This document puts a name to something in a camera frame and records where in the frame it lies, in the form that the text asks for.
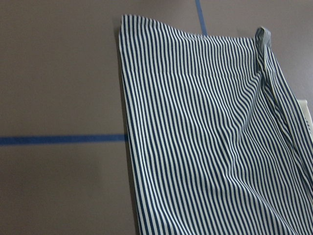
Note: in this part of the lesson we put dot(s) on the striped polo shirt white collar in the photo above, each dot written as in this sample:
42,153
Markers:
218,141

